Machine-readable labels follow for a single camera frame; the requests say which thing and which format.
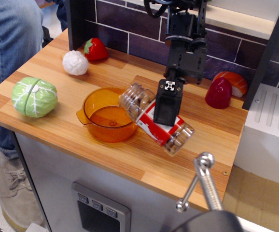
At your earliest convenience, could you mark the orange transparent plastic pot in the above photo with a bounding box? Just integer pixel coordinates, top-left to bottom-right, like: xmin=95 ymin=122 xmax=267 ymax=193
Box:
xmin=76 ymin=87 xmax=138 ymax=143

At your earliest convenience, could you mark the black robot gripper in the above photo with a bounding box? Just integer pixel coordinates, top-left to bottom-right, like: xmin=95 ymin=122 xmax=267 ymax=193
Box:
xmin=153 ymin=12 xmax=208 ymax=126

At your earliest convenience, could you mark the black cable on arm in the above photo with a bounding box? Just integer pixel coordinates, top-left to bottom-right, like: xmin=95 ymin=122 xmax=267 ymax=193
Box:
xmin=143 ymin=0 xmax=173 ymax=18

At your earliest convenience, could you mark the salmon sushi toy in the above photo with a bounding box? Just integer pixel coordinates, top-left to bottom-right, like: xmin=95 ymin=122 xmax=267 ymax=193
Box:
xmin=213 ymin=71 xmax=248 ymax=98

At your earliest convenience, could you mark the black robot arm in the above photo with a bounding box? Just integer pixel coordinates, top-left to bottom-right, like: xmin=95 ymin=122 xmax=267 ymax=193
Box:
xmin=144 ymin=0 xmax=208 ymax=126

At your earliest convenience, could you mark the light wooden shelf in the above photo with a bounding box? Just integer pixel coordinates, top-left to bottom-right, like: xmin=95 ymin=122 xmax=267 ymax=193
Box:
xmin=206 ymin=5 xmax=275 ymax=40

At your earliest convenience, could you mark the dark red toy dome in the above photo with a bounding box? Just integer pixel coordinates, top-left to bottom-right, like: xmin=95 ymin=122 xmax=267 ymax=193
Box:
xmin=205 ymin=77 xmax=232 ymax=109

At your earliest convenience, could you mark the clear almond jar red label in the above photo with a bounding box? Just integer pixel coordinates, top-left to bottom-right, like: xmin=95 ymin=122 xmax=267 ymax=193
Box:
xmin=118 ymin=82 xmax=195 ymax=157

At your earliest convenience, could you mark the white toy cauliflower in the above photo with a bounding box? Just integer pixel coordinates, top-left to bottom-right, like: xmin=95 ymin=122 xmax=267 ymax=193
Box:
xmin=62 ymin=50 xmax=89 ymax=75

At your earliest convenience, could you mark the person leg in jeans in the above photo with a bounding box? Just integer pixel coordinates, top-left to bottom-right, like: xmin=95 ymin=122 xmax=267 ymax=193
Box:
xmin=0 ymin=0 xmax=45 ymax=160

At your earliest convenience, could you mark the beige sneaker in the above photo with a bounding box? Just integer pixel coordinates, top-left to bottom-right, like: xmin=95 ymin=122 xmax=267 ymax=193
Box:
xmin=0 ymin=151 xmax=45 ymax=232

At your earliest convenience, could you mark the white toy sink drainer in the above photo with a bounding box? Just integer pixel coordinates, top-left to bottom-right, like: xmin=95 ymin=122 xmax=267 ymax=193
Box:
xmin=245 ymin=84 xmax=279 ymax=137

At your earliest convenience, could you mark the grey oven control panel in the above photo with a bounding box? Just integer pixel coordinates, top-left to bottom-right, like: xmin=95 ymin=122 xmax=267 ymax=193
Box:
xmin=72 ymin=182 xmax=131 ymax=232

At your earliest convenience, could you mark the black vertical shelf post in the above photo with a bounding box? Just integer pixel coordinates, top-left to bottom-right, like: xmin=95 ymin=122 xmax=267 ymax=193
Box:
xmin=242 ymin=16 xmax=279 ymax=110

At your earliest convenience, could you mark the metal clamp screw handle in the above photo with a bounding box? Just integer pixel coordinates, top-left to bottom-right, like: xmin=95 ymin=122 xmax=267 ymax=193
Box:
xmin=176 ymin=152 xmax=224 ymax=212

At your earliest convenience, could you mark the red toy strawberry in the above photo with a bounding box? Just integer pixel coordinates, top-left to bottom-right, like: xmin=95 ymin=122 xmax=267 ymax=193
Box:
xmin=84 ymin=38 xmax=109 ymax=61

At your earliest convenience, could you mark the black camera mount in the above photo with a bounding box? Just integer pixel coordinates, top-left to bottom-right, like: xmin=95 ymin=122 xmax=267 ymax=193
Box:
xmin=172 ymin=210 xmax=244 ymax=232

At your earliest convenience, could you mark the green toy cabbage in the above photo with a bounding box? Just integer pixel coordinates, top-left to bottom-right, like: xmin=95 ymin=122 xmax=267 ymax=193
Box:
xmin=11 ymin=77 xmax=58 ymax=118

